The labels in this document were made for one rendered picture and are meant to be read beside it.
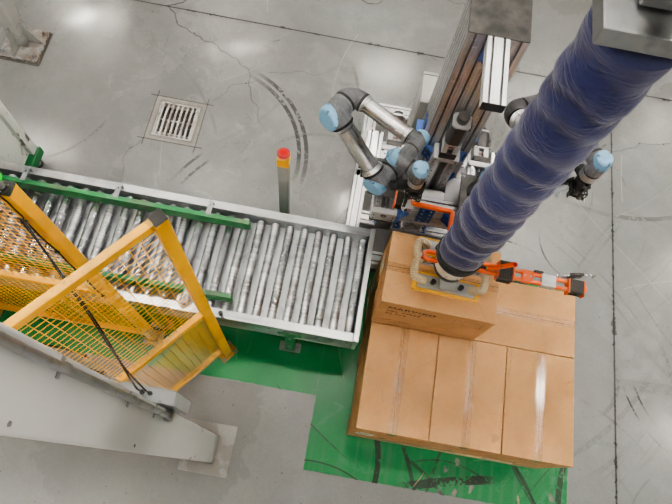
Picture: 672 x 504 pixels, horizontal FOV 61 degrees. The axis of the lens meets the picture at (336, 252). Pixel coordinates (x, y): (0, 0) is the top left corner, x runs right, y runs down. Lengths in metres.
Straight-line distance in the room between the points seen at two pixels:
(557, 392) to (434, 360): 0.72
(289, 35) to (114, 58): 1.39
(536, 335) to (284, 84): 2.66
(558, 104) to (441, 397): 2.06
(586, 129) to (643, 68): 0.25
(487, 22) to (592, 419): 2.72
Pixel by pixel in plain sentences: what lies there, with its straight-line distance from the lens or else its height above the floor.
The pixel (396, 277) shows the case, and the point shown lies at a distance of 3.01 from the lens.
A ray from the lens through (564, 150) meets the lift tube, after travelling 1.76.
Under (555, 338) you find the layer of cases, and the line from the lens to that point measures 3.62.
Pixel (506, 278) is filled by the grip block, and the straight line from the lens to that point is 2.87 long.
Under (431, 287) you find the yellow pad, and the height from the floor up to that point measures 1.08.
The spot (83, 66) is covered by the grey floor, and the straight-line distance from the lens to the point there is 5.04.
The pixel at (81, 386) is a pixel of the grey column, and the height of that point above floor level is 2.48.
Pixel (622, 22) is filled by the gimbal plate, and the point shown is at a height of 2.88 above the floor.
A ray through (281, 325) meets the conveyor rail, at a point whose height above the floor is 0.59.
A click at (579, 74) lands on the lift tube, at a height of 2.65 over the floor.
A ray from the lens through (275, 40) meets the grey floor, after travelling 4.98.
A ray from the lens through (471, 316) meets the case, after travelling 3.04.
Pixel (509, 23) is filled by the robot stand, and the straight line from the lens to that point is 2.51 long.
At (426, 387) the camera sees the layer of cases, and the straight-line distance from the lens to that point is 3.32.
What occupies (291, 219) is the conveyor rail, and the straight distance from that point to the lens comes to 3.46.
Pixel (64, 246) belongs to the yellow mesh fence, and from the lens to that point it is 2.40.
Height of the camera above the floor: 3.75
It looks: 69 degrees down
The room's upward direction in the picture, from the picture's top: 12 degrees clockwise
